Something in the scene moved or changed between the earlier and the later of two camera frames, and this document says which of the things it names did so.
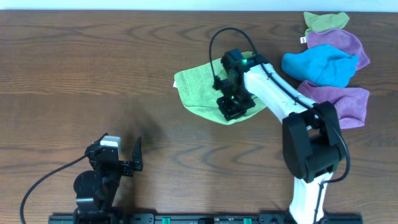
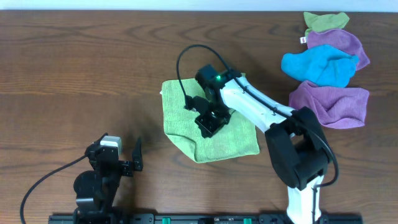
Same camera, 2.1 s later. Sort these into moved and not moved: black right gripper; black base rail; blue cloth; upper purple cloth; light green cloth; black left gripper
Moved: light green cloth; black right gripper
Not moved: black left gripper; black base rail; upper purple cloth; blue cloth
